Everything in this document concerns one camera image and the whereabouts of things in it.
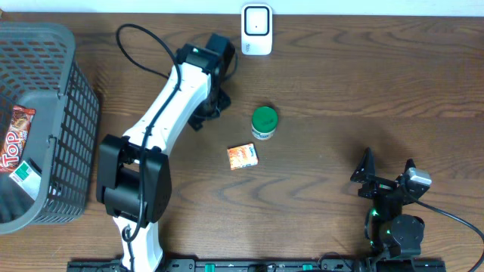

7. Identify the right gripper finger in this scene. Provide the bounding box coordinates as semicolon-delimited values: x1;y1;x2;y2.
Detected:
350;147;376;184
396;159;417;181

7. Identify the green lid white jar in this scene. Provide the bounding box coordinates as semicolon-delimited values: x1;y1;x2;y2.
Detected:
251;106;278;141

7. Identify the small orange snack box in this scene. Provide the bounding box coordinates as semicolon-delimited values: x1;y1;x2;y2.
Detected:
227;143;259;170

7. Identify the red Top chocolate bar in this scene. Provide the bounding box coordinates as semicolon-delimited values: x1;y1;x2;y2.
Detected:
1;105;36;173

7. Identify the white green medicine box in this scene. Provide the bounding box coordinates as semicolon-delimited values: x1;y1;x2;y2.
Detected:
9;161;42;200

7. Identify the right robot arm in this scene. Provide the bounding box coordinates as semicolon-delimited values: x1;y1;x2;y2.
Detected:
350;147;432;259

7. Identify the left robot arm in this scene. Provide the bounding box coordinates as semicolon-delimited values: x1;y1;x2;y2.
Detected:
96;34;235;271

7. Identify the white barcode scanner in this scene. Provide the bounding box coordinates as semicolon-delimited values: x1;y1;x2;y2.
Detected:
241;3;273;56

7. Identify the grey plastic mesh basket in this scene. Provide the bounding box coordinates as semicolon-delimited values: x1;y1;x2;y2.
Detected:
1;22;100;234

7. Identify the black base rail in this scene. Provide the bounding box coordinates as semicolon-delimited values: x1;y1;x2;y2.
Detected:
67;258;446;272

